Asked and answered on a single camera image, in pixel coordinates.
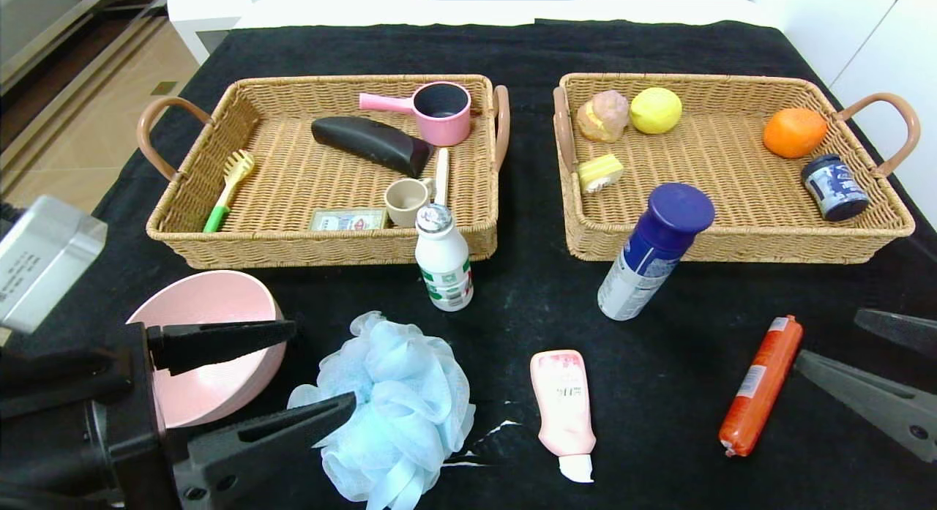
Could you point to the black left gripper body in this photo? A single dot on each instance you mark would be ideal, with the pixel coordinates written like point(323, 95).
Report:
point(140, 407)

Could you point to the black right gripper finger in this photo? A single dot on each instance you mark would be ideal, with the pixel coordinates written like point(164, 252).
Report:
point(900, 328)
point(871, 400)

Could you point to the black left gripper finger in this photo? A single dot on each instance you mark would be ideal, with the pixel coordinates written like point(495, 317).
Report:
point(249, 459)
point(219, 342)

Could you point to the orange sausage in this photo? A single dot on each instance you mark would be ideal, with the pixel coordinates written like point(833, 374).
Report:
point(761, 385)

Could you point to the light blue bath pouf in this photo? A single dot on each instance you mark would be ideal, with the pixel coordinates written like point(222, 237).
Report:
point(395, 393)

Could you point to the blue capped spray can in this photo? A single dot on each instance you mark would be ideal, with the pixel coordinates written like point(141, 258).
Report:
point(637, 276)

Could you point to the wicker basket with utensils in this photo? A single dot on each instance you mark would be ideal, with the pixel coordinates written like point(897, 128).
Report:
point(293, 173)

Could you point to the wicker basket with food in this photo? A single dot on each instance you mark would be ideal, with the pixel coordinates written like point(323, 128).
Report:
point(732, 181)

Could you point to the pink bowl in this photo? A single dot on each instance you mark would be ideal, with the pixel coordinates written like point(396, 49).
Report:
point(205, 305)

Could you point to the dark blue jar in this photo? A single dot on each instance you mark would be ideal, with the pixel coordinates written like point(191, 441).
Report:
point(834, 188)

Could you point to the small card box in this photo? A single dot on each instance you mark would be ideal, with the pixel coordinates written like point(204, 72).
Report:
point(348, 220)

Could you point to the long white scrap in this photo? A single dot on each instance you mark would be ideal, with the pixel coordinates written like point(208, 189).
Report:
point(468, 464)

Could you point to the small beige cup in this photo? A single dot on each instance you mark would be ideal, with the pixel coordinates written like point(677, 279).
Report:
point(399, 214)

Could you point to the orange fruit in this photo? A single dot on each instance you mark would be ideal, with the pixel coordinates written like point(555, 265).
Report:
point(794, 133)

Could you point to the white milk drink bottle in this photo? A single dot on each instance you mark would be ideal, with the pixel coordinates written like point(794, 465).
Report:
point(443, 261)

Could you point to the black glasses case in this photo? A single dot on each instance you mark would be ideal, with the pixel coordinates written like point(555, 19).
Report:
point(366, 140)

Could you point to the short white scrap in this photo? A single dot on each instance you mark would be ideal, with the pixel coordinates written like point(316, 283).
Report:
point(500, 428)

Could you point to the brass floor socket plate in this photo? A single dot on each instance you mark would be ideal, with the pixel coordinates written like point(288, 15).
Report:
point(163, 88)

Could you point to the beige stick utensil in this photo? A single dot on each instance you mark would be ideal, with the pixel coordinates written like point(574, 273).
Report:
point(442, 173)

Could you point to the pink lotion tube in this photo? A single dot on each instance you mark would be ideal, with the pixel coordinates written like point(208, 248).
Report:
point(564, 407)

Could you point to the pink toy saucepan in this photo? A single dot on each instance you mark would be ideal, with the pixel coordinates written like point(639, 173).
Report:
point(446, 133)

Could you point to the black table cloth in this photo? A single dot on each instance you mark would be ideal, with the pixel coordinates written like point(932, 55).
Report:
point(527, 312)

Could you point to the yellow lemon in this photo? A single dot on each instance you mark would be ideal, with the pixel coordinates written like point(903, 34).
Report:
point(655, 111)

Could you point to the yellow cake slice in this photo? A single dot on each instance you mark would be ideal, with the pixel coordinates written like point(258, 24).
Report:
point(600, 170)

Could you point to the grey metal ledge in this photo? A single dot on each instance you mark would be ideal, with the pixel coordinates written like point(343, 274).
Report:
point(44, 27)

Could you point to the pinkish brown bread toy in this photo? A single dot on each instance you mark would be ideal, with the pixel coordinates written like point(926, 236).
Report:
point(604, 115)

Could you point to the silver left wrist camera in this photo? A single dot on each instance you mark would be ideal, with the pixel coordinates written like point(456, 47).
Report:
point(44, 261)

